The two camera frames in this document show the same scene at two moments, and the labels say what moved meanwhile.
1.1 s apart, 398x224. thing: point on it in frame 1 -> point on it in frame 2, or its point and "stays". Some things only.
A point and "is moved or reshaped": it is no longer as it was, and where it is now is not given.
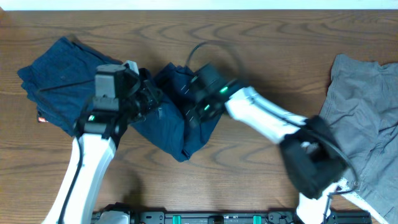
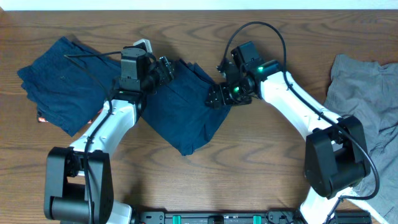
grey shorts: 362,104 stays
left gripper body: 135,104 -> 150,79
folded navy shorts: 61,82 stays
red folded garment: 42,119 stays
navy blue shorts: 165,124 is moved or reshaped
